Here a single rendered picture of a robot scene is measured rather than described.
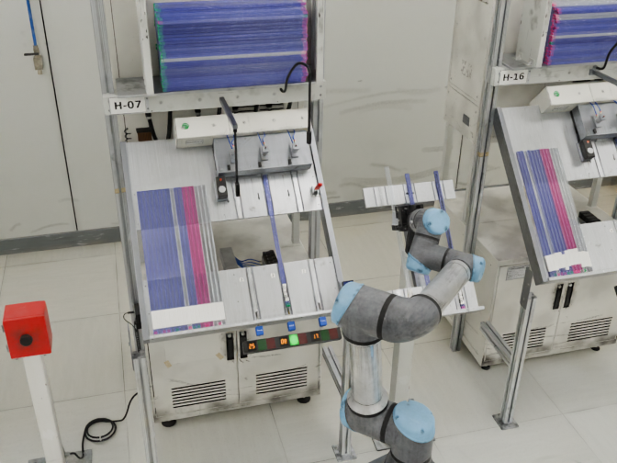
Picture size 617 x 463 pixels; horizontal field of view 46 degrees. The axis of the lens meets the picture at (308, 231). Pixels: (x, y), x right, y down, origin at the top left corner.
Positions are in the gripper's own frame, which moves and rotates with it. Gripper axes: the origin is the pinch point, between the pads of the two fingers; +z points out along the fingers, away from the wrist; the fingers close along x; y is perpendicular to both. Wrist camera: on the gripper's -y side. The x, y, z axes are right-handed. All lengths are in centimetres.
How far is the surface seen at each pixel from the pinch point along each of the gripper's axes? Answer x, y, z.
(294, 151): 27.4, 29.8, 24.2
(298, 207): 27.5, 9.8, 25.9
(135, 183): 83, 24, 30
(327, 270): 21.4, -13.3, 17.5
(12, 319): 127, -17, 19
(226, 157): 51, 30, 27
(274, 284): 40.9, -15.7, 16.4
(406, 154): -82, 34, 203
